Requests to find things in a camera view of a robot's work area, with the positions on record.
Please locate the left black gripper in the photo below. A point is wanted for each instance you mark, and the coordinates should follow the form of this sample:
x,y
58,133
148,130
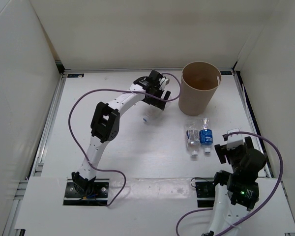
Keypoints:
x,y
159,103

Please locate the aluminium table frame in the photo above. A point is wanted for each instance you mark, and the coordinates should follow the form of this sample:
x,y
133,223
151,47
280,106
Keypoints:
x,y
139,150

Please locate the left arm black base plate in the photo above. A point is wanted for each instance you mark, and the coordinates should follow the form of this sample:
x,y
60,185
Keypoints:
x,y
95,195

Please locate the clear bottle white orange label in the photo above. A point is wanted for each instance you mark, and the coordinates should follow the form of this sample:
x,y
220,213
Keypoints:
x,y
192,138

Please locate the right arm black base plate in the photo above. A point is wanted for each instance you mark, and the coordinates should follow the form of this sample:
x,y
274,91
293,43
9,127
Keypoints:
x,y
205,191

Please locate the clear plastic bottle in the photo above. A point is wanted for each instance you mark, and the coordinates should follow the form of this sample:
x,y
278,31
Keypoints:
x,y
155,116

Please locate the brown cardboard bin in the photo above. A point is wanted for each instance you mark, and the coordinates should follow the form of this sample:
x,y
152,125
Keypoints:
x,y
199,81

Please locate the white front board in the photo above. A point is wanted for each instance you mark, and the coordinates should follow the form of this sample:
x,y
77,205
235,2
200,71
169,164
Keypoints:
x,y
146,207

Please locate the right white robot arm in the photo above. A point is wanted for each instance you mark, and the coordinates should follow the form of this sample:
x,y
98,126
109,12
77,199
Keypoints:
x,y
236,193

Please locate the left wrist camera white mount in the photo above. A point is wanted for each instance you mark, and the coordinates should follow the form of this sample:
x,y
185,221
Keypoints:
x,y
163,83

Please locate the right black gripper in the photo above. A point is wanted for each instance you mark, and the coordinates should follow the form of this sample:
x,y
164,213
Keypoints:
x,y
222,150

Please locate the blue label Pocari Sweat bottle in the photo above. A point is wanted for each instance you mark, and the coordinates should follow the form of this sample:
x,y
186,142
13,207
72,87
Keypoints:
x,y
206,135

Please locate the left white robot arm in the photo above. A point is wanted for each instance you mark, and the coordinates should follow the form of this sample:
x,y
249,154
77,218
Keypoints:
x,y
105,124

